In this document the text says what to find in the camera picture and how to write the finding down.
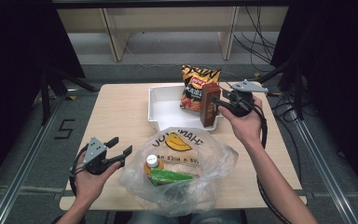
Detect left hand-held gripper cable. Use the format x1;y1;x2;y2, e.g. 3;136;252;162
69;144;90;198

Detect hand-held gripper cable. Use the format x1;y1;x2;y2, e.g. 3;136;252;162
251;104;293;224
69;144;90;198

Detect aluminium floor rail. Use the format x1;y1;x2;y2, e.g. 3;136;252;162
0;96;67;224
294;119;358;224

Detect black curtain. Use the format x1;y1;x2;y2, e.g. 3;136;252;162
271;0;358;195
0;0;87;194

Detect beige background desk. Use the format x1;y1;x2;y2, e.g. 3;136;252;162
56;6;290;63

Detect right hand-held gripper cable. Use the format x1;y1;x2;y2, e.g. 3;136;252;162
251;104;293;224

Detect black floor cables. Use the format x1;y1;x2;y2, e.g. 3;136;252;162
267;90;300;124

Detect brown cookie box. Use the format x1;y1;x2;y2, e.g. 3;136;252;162
200;82;222;128

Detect clear plastic bag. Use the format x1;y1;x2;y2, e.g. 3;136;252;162
118;126;240;217

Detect person's legs in jeans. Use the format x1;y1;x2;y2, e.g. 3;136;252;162
127;209;242;224

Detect bunch of black cables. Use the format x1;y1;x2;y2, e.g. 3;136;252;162
232;6;278;73

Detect person's left hand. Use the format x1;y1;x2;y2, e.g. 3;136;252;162
74;152;122;203

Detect green snack packet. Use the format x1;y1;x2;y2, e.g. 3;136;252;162
150;167;196;187

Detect yellow black chip bag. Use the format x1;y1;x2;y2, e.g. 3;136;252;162
180;63;222;112

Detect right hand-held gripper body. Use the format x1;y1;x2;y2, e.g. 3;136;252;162
227;79;269;119

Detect white plastic bin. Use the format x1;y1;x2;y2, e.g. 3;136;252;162
147;85;225;133

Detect orange drink bottle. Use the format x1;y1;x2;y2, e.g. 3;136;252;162
143;154;166;179

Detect person's right hand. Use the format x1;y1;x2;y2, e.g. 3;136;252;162
217;94;264;147

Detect black metal stand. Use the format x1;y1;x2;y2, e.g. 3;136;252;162
40;66;100;126
256;59;306;121

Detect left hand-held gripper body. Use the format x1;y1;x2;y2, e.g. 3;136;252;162
82;136;115;175

